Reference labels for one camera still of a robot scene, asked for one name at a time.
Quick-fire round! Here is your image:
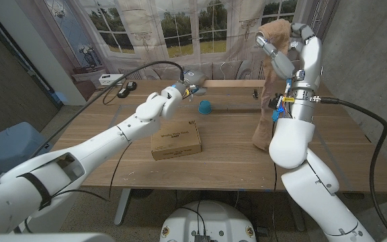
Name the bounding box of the thin metal wire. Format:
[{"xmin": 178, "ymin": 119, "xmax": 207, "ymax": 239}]
[{"xmin": 219, "ymin": 61, "xmax": 232, "ymax": 81}]

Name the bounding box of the white power strip box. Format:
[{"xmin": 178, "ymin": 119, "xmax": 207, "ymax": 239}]
[{"xmin": 98, "ymin": 73, "xmax": 126, "ymax": 87}]

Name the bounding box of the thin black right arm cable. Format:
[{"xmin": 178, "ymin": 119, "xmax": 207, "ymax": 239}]
[{"xmin": 271, "ymin": 161, "xmax": 279, "ymax": 242}]

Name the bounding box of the blue grey plastic bin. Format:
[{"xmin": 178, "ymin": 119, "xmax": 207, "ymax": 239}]
[{"xmin": 0, "ymin": 121, "xmax": 52, "ymax": 175}]

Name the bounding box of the small blue plastic cup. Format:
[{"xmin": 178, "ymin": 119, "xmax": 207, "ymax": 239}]
[{"xmin": 198, "ymin": 99, "xmax": 213, "ymax": 116}]

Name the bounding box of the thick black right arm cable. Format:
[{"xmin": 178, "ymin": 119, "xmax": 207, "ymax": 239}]
[{"xmin": 314, "ymin": 95, "xmax": 387, "ymax": 236}]

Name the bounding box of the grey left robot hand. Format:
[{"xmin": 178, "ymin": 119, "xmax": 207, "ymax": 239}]
[{"xmin": 179, "ymin": 69, "xmax": 208, "ymax": 98}]

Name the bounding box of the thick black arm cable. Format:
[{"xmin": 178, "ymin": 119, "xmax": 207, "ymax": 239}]
[
  {"xmin": 314, "ymin": 95, "xmax": 387, "ymax": 236},
  {"xmin": 28, "ymin": 60, "xmax": 185, "ymax": 159}
]

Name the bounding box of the white robot head rim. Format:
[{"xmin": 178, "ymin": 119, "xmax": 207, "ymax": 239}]
[{"xmin": 0, "ymin": 232, "xmax": 116, "ymax": 242}]

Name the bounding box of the brown cardboard package box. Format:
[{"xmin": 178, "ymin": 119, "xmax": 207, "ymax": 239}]
[{"xmin": 150, "ymin": 120, "xmax": 202, "ymax": 161}]

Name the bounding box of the black adapter cord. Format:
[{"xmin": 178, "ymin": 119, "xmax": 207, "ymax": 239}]
[{"xmin": 101, "ymin": 80, "xmax": 129, "ymax": 106}]

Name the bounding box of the printed window room backdrop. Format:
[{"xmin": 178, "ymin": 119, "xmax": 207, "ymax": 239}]
[{"xmin": 15, "ymin": 0, "xmax": 341, "ymax": 95}]

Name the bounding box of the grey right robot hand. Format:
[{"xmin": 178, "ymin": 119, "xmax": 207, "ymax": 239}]
[{"xmin": 255, "ymin": 22, "xmax": 323, "ymax": 90}]

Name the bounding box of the long wooden bar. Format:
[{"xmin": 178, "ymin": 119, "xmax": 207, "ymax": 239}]
[{"xmin": 204, "ymin": 79, "xmax": 267, "ymax": 88}]

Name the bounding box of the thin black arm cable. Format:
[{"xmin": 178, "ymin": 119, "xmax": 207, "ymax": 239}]
[
  {"xmin": 271, "ymin": 161, "xmax": 279, "ymax": 242},
  {"xmin": 50, "ymin": 140, "xmax": 134, "ymax": 202}
]

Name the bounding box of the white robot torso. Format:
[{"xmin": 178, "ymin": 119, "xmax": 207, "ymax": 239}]
[{"xmin": 159, "ymin": 200, "xmax": 257, "ymax": 242}]

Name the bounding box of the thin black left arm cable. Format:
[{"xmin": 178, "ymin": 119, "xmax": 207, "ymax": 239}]
[{"xmin": 50, "ymin": 140, "xmax": 134, "ymax": 202}]

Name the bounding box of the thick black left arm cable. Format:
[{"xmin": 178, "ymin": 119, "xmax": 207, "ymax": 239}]
[{"xmin": 28, "ymin": 60, "xmax": 185, "ymax": 159}]

